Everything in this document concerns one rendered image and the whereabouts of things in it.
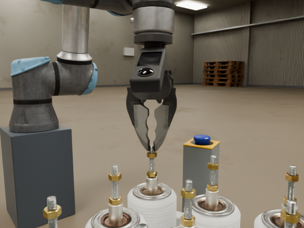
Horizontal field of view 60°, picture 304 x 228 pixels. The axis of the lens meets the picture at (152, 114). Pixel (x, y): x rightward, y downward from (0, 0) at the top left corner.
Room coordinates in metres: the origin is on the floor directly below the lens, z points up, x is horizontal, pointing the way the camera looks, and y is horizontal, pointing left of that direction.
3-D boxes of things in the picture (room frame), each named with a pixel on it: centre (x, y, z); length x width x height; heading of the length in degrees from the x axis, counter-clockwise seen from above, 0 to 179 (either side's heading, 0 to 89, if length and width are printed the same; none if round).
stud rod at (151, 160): (0.48, 0.00, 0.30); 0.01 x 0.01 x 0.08
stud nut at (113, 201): (0.38, 0.06, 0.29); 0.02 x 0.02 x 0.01; 68
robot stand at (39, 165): (0.86, 0.39, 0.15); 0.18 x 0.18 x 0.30; 39
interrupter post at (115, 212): (0.38, 0.06, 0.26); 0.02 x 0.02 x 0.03
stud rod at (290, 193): (0.37, -0.21, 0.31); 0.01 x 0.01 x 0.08
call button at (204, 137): (0.62, -0.12, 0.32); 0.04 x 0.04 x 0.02
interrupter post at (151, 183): (0.48, 0.00, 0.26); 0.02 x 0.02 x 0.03
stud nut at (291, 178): (0.37, -0.21, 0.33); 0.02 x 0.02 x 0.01; 31
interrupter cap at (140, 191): (0.48, 0.00, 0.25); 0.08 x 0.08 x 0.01
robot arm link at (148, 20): (0.50, 0.00, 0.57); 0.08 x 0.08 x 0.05
